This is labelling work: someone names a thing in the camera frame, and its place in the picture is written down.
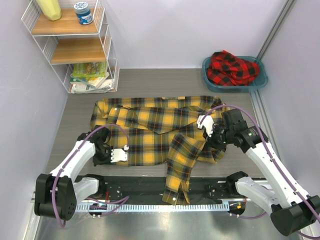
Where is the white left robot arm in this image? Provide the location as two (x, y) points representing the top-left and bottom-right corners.
(34, 126), (111, 223)

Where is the white wire shelf rack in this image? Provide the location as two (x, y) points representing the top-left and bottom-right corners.
(21, 0), (120, 94)

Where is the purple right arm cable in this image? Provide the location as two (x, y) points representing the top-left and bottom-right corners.
(199, 104), (320, 240)

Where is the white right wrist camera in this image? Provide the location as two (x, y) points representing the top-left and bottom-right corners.
(196, 115), (214, 137)

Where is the green picture book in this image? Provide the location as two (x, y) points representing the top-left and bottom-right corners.
(72, 61), (107, 78)

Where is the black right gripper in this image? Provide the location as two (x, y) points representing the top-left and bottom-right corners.
(203, 123), (235, 152)

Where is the white slotted cable duct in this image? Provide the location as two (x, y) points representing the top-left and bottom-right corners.
(75, 201), (230, 213)

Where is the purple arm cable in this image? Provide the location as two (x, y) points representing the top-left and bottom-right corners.
(51, 123), (131, 229)
(199, 104), (320, 240)

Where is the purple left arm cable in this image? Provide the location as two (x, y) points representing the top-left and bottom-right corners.
(51, 123), (131, 229)

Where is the teal plastic basket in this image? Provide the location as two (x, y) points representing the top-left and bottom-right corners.
(201, 56), (269, 93)

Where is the red plaid long sleeve shirt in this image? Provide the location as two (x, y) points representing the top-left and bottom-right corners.
(206, 50), (260, 87)

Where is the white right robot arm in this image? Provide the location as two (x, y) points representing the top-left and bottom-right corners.
(196, 106), (320, 236)

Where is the stack of books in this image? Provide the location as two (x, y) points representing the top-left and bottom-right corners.
(69, 72), (117, 94)

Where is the blue lidded jar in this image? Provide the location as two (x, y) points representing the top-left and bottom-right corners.
(73, 1), (93, 25)

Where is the aluminium frame rail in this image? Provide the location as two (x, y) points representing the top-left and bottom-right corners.
(256, 0), (297, 61)

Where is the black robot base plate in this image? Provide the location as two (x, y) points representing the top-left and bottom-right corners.
(91, 176), (245, 205)

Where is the yellow plaid long sleeve shirt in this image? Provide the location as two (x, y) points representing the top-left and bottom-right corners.
(90, 95), (227, 205)

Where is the yellow plastic bottle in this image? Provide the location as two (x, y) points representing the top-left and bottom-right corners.
(36, 0), (62, 21)

